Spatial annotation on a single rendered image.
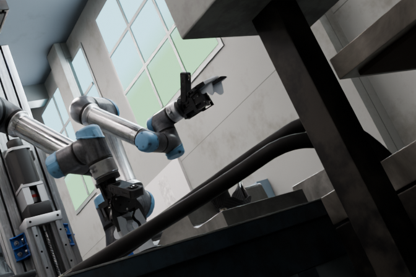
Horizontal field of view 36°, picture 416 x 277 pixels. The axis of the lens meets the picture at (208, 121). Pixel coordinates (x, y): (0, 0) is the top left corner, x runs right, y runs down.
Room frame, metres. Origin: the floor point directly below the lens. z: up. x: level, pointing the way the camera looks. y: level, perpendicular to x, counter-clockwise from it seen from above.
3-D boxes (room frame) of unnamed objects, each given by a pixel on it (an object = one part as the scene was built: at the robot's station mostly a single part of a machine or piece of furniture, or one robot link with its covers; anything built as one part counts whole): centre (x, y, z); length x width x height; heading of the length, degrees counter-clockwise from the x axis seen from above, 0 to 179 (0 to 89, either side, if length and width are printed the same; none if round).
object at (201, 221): (1.68, 0.12, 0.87); 0.50 x 0.26 x 0.14; 41
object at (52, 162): (1.80, 0.42, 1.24); 0.11 x 0.11 x 0.08; 73
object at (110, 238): (2.35, 0.46, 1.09); 0.15 x 0.15 x 0.10
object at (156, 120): (2.35, 0.16, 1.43); 0.11 x 0.08 x 0.09; 63
